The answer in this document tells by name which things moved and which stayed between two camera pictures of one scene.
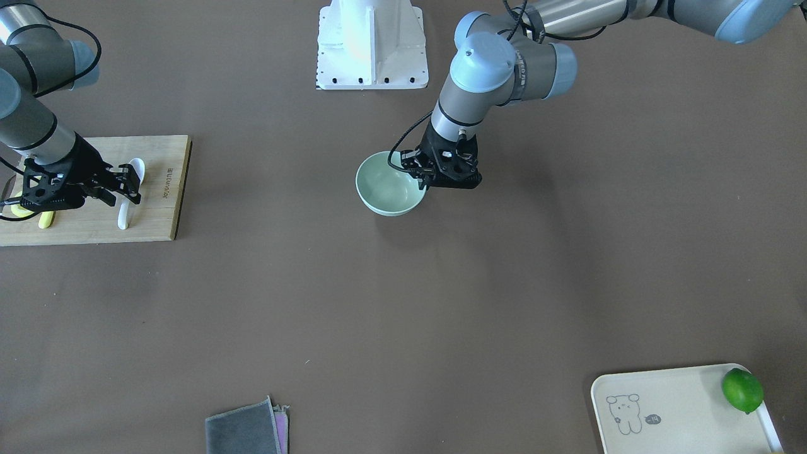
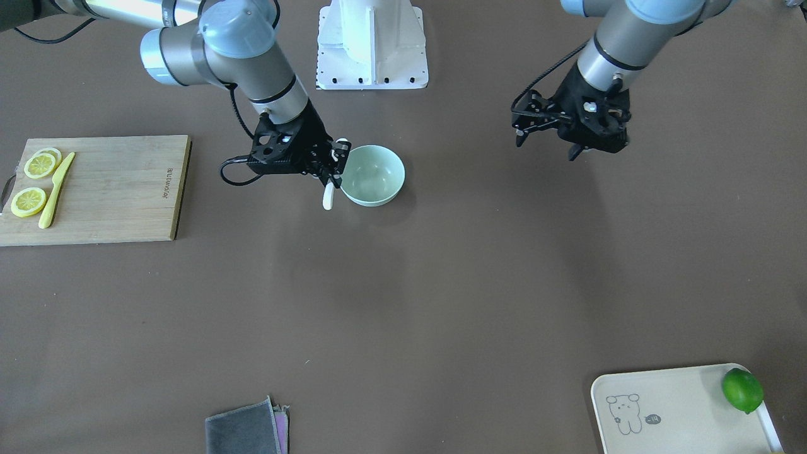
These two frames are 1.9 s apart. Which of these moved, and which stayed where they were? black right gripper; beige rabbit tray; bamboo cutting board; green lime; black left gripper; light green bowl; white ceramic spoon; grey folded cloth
Moved: black left gripper; black right gripper; white ceramic spoon; light green bowl
Stayed: green lime; beige rabbit tray; grey folded cloth; bamboo cutting board
